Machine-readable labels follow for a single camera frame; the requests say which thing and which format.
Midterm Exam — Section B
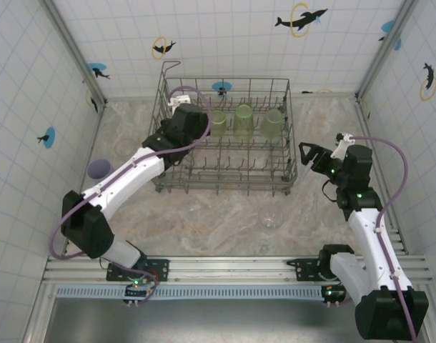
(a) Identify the short green plastic cup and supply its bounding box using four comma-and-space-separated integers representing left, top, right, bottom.
207, 109, 228, 139

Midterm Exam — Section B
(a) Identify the pale frosted green cup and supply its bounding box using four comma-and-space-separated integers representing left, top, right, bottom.
259, 108, 285, 140

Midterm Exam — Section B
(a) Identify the tall green plastic cup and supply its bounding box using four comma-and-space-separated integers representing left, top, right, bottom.
233, 104, 257, 142

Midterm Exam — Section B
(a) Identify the clear plastic cup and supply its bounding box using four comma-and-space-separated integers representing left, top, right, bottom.
114, 138, 137, 157
257, 204, 285, 230

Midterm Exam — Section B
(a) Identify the purple plastic cup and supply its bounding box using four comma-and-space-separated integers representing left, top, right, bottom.
87, 158, 115, 182

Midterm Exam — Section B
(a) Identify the blue circle fish sticker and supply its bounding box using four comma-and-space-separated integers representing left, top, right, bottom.
211, 81, 233, 97

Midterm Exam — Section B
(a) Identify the blue circle shark sticker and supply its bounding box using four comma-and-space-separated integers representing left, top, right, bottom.
87, 62, 111, 80

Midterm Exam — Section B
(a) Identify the right controller board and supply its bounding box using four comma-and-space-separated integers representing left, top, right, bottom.
321, 284, 347, 308

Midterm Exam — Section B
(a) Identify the controller board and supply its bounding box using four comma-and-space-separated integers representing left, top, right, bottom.
123, 277, 158, 308
321, 284, 347, 308

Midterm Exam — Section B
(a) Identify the left controller board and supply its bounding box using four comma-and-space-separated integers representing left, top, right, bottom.
123, 277, 158, 308

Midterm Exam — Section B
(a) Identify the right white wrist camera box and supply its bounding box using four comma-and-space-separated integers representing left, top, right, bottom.
330, 131, 355, 160

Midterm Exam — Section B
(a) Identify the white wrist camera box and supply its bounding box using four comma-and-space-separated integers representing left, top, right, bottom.
330, 131, 355, 160
167, 93, 192, 108

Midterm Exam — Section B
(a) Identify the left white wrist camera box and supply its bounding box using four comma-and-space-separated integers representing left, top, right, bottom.
167, 93, 192, 108

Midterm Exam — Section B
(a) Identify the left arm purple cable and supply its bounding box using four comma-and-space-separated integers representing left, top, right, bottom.
50, 84, 214, 304

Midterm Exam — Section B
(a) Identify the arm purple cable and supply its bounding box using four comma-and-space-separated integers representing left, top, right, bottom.
50, 84, 214, 304
324, 134, 419, 343

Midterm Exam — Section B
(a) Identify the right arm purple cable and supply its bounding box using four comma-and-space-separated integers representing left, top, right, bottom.
324, 134, 419, 343

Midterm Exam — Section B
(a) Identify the aluminium side rail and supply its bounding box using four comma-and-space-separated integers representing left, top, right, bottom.
355, 93, 410, 255

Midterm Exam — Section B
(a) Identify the grey wire dish rack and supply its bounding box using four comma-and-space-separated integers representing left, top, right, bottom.
144, 60, 299, 197

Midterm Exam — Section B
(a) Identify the small dolphin ring sticker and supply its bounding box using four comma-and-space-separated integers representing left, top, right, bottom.
152, 35, 177, 60

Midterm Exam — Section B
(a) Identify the aluminium frame post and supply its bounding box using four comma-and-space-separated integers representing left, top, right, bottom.
41, 0, 109, 110
355, 0, 419, 100

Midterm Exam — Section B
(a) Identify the yellow ring fish sticker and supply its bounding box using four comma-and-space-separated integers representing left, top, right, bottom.
85, 89, 99, 114

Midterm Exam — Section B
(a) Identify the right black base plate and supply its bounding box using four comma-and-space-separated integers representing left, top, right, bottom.
286, 257, 333, 282

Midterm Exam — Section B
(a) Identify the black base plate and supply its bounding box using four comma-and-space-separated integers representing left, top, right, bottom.
286, 257, 333, 282
106, 257, 170, 282

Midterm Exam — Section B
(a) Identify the seahorse yellow ring sticker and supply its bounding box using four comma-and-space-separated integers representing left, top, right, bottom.
419, 62, 436, 102

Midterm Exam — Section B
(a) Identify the large dolphin ring sticker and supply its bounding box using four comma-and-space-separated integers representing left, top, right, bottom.
290, 1, 329, 39

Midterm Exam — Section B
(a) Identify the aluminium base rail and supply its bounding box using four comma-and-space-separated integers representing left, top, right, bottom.
42, 255, 433, 285

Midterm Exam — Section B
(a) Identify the blue patch wall sticker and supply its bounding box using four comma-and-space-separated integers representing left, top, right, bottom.
377, 19, 403, 53

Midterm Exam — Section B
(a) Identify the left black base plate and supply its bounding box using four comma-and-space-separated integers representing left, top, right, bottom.
106, 257, 170, 282

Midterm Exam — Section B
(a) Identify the white slotted cable duct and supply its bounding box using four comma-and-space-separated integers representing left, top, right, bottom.
55, 285, 328, 299

